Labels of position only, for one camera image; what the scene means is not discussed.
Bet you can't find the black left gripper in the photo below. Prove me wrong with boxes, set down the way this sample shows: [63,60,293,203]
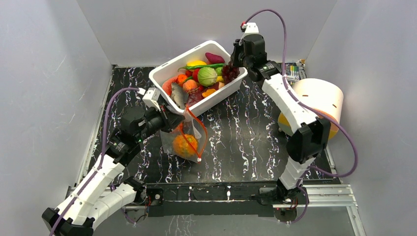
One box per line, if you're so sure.
[136,103,186,143]

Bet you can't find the dark toy grapes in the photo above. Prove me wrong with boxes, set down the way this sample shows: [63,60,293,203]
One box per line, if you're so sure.
[222,65,240,84]

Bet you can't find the clear zip top bag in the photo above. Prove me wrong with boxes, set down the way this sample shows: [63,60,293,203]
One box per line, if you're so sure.
[160,106,208,163]

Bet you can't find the orange toy pineapple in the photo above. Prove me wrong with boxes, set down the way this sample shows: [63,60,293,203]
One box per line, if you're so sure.
[172,134,198,159]

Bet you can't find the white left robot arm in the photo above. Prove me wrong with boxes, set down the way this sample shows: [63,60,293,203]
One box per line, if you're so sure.
[42,105,184,236]

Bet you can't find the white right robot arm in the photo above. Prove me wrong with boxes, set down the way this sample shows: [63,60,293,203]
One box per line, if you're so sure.
[231,34,330,204]

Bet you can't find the white plastic food bin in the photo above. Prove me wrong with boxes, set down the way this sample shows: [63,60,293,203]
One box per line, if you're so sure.
[149,40,248,116]

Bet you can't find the grey toy fish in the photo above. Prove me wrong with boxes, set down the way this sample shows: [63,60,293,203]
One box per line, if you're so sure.
[170,83,188,110]

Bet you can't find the red toy slice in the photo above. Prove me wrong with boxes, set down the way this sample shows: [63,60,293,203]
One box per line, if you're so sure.
[162,76,178,97]

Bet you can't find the dark red toy meat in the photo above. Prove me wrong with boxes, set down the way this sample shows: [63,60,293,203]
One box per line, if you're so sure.
[185,91,204,108]

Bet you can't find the purple toy sweet potato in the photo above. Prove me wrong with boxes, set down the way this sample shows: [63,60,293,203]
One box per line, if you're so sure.
[205,52,225,64]

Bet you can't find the orange toy carrot piece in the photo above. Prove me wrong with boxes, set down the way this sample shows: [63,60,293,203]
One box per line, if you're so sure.
[176,74,188,87]

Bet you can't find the peach toy fruit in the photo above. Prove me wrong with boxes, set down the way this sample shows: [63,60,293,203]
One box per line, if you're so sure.
[182,79,200,93]

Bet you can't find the box of markers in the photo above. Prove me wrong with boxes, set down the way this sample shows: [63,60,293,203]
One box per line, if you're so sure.
[285,61,307,83]

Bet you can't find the green toy chili pepper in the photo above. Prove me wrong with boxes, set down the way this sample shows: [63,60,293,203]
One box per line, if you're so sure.
[177,63,225,72]

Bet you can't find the green toy cabbage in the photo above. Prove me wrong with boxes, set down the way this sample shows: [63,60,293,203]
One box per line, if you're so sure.
[197,67,217,87]

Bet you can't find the yellow orange toy piece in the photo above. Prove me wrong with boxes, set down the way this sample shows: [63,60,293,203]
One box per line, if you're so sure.
[202,88,217,98]

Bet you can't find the red toy tomato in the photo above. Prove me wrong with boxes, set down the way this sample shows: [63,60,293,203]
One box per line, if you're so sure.
[192,68,200,82]

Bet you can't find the yellow toy lemon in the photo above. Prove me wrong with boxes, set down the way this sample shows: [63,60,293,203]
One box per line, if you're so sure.
[186,60,207,67]

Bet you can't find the white cylindrical drum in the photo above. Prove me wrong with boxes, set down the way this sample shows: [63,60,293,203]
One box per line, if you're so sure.
[269,74,344,139]

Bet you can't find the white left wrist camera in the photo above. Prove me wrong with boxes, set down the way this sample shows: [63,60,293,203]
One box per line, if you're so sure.
[139,87,161,112]

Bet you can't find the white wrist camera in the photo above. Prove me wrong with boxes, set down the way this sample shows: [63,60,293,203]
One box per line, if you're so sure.
[240,22,259,39]
[139,87,161,112]

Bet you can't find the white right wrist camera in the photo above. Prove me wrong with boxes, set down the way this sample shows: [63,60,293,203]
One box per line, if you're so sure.
[240,22,259,39]

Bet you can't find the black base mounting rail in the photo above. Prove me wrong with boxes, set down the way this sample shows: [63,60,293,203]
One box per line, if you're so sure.
[63,178,357,218]

